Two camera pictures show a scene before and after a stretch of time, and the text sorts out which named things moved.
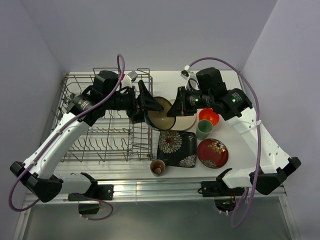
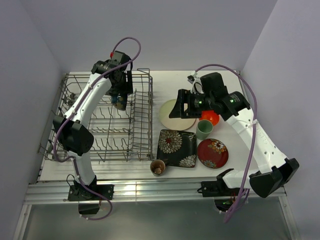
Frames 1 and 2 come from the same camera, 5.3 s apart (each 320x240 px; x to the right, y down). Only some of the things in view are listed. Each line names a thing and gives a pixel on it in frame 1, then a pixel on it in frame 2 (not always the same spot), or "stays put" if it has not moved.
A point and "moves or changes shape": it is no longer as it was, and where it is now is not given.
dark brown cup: x=157 y=167 stays put
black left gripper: x=145 y=99 -> x=123 y=89
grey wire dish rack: x=114 y=137 stays put
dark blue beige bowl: x=159 y=119 moves or changes shape
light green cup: x=204 y=128 stays put
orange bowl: x=208 y=114 stays put
